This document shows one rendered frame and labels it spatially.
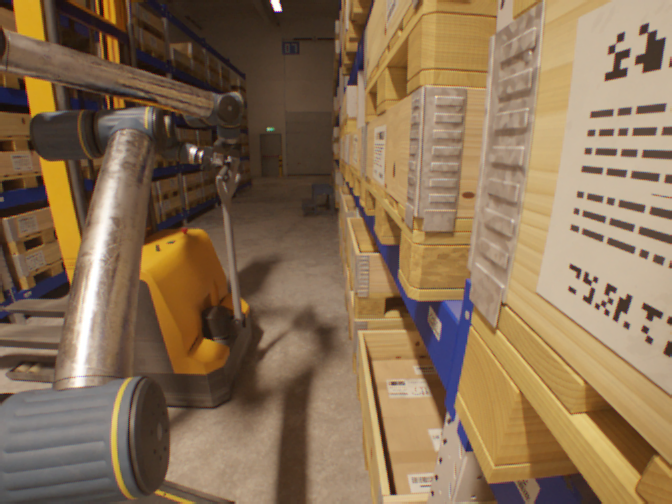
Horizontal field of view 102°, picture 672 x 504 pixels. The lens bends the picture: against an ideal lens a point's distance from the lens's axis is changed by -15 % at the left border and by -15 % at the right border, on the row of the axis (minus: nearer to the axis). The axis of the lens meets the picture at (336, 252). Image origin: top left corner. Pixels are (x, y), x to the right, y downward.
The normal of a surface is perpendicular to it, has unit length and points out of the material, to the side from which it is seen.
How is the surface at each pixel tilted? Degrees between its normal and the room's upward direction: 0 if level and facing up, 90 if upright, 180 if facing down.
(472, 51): 90
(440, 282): 90
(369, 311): 90
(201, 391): 90
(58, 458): 56
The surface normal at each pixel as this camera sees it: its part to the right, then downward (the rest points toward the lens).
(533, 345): -1.00, 0.00
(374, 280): 0.02, 0.32
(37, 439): 0.18, -0.59
